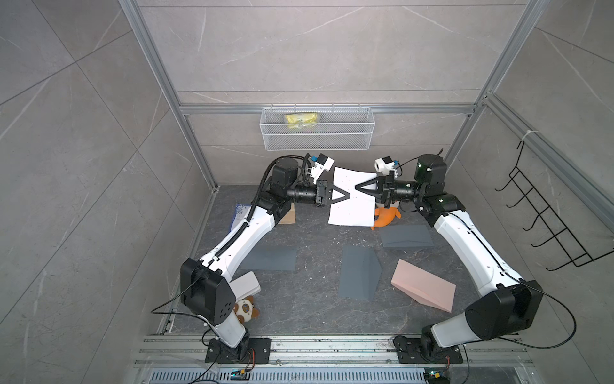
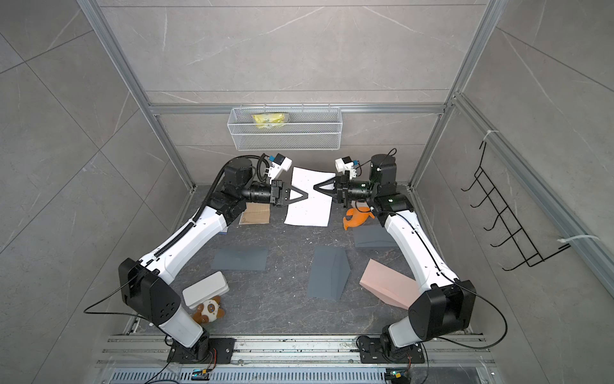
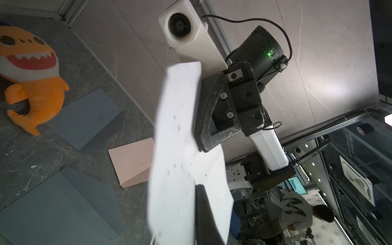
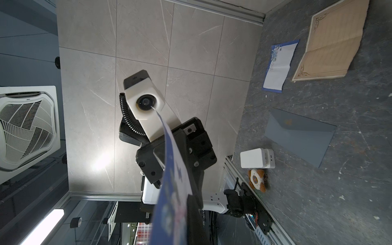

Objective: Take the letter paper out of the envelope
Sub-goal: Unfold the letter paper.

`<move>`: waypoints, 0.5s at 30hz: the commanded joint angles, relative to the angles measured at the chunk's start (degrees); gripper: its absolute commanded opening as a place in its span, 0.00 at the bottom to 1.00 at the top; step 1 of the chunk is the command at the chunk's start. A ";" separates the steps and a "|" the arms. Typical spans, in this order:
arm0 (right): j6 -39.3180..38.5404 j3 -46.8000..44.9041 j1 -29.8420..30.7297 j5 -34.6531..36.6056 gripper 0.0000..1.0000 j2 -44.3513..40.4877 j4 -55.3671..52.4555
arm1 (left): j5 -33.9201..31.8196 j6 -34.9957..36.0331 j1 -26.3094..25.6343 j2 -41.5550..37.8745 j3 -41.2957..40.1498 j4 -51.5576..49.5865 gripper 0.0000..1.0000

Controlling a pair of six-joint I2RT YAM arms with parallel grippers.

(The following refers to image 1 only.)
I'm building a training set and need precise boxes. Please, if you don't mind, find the yellow packet in basket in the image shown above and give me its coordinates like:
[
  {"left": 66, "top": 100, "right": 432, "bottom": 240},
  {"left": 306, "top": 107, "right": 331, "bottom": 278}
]
[{"left": 284, "top": 112, "right": 320, "bottom": 130}]

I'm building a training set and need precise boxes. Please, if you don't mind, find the brown panda plush toy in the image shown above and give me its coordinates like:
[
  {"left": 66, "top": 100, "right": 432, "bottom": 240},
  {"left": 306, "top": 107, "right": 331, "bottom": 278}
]
[{"left": 233, "top": 295, "right": 260, "bottom": 324}]

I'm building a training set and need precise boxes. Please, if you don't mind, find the black wire hook rack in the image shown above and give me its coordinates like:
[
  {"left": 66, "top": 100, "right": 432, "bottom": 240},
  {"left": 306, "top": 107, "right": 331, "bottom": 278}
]
[{"left": 495, "top": 141, "right": 613, "bottom": 272}]

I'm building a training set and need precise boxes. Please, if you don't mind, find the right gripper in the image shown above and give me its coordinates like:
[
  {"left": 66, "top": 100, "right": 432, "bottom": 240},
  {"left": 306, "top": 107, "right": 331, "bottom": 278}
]
[{"left": 355, "top": 174, "right": 424, "bottom": 210}]

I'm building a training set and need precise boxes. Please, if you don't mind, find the orange shark plush toy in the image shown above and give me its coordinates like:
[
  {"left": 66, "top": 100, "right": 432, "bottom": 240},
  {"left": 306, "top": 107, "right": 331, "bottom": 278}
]
[{"left": 371, "top": 206, "right": 401, "bottom": 230}]

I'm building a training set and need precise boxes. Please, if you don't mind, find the white wire mesh basket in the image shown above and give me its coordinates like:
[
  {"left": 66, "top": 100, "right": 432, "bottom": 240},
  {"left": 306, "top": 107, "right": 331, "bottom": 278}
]
[{"left": 259, "top": 107, "right": 375, "bottom": 151}]

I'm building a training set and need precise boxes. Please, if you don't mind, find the grey envelope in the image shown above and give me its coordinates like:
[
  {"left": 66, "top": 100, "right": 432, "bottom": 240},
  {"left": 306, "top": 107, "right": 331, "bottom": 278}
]
[
  {"left": 338, "top": 246, "right": 382, "bottom": 301},
  {"left": 378, "top": 225, "right": 433, "bottom": 249},
  {"left": 240, "top": 246, "right": 297, "bottom": 271}
]

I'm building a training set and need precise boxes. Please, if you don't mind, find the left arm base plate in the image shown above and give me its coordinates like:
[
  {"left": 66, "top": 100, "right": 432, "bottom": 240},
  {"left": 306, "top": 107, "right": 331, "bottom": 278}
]
[{"left": 205, "top": 338, "right": 272, "bottom": 364}]

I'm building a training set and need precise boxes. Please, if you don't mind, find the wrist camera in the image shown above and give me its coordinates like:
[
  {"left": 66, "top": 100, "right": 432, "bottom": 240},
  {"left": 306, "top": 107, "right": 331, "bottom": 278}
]
[
  {"left": 309, "top": 154, "right": 334, "bottom": 184},
  {"left": 374, "top": 156, "right": 399, "bottom": 178}
]

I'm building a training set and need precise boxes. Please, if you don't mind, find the pink envelope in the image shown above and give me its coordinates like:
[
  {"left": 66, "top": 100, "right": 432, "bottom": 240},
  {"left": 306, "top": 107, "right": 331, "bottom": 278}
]
[{"left": 391, "top": 259, "right": 456, "bottom": 313}]

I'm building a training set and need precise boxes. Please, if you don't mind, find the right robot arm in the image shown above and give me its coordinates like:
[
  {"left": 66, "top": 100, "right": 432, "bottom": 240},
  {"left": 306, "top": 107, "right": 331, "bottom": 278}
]
[{"left": 354, "top": 154, "right": 547, "bottom": 358}]

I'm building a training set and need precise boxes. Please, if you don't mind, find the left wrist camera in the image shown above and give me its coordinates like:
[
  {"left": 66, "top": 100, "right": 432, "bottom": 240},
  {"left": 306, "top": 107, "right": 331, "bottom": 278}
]
[{"left": 309, "top": 154, "right": 334, "bottom": 184}]

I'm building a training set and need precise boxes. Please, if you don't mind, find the white rectangular box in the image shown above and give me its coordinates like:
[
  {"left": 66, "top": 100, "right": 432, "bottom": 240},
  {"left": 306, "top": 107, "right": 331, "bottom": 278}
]
[{"left": 230, "top": 271, "right": 262, "bottom": 302}]

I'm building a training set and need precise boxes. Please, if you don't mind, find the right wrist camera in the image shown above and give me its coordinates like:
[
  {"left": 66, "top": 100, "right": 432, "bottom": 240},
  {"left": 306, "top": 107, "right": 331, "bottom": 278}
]
[{"left": 374, "top": 156, "right": 399, "bottom": 178}]

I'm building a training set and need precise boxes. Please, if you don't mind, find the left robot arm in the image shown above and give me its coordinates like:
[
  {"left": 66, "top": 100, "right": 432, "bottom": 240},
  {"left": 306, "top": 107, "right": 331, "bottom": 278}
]
[{"left": 175, "top": 154, "right": 336, "bottom": 349}]

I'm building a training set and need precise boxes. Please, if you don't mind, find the cream letter paper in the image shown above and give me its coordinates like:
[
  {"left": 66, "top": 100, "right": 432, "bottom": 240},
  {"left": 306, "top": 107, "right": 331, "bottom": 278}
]
[{"left": 278, "top": 203, "right": 296, "bottom": 225}]

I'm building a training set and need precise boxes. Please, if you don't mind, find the aluminium rail base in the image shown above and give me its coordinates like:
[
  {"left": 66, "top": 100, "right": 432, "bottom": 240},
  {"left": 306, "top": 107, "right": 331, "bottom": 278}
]
[{"left": 125, "top": 335, "right": 542, "bottom": 383}]

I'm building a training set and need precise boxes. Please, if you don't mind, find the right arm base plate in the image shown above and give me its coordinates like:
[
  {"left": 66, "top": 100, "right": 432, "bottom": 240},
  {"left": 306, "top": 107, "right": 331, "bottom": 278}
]
[{"left": 393, "top": 335, "right": 464, "bottom": 364}]

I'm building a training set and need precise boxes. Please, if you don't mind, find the blue bordered letter paper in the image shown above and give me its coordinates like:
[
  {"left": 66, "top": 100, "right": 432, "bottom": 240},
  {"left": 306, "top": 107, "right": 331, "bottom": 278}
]
[{"left": 230, "top": 204, "right": 251, "bottom": 230}]

